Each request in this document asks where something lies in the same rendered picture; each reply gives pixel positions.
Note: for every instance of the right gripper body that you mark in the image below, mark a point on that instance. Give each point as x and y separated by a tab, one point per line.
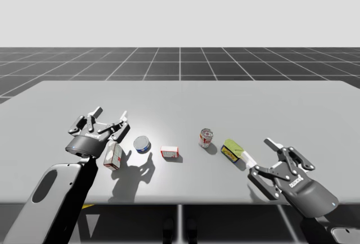
309	196

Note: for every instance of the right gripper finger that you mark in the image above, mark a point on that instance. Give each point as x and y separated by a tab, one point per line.
292	155
267	175

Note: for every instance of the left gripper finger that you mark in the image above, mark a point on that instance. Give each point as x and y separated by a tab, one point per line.
90	123
121	128

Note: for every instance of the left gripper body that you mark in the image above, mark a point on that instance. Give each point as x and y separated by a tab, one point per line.
87	144

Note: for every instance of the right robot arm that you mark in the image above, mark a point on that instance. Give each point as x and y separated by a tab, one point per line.
312	230

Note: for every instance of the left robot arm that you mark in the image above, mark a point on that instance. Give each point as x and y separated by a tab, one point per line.
59	199

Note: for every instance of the blue flat can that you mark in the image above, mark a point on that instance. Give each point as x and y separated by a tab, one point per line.
141	144

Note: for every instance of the green and blue rectangular can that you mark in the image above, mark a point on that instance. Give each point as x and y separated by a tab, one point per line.
232	149

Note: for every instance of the red and white can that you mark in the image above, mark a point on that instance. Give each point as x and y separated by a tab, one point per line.
205	137

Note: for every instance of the tall red and white carton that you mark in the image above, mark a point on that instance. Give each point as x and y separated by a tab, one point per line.
112	155

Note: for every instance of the small red and white carton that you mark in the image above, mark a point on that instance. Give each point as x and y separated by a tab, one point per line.
169	152

